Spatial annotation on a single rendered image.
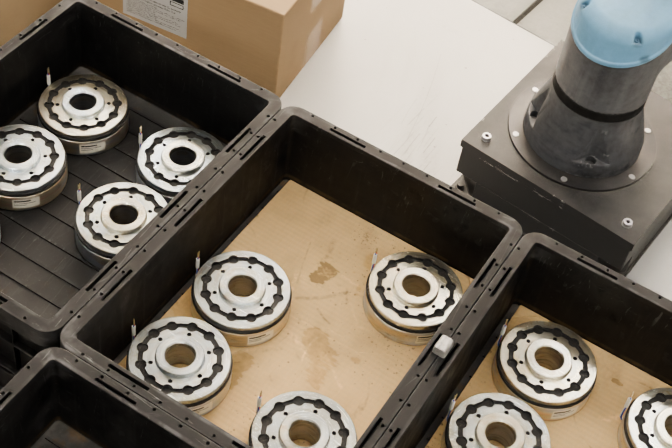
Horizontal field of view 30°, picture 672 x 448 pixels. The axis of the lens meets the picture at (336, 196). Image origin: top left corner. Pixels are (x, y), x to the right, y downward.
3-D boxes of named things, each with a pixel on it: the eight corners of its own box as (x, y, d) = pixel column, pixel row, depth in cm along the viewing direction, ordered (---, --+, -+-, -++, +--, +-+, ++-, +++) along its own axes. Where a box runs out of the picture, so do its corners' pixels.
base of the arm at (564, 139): (575, 75, 166) (595, 19, 159) (663, 143, 160) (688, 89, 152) (498, 125, 159) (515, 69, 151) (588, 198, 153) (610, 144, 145)
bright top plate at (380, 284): (403, 239, 137) (404, 236, 137) (479, 288, 134) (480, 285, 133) (348, 294, 131) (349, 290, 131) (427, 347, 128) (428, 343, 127)
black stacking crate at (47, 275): (79, 66, 156) (76, -6, 148) (277, 173, 148) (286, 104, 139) (-165, 265, 132) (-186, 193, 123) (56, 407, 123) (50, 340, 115)
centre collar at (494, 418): (489, 406, 123) (490, 403, 123) (533, 433, 122) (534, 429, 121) (465, 441, 120) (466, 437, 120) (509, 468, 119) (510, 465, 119)
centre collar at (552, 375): (538, 333, 130) (540, 329, 130) (580, 358, 129) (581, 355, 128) (515, 363, 127) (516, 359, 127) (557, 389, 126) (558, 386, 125)
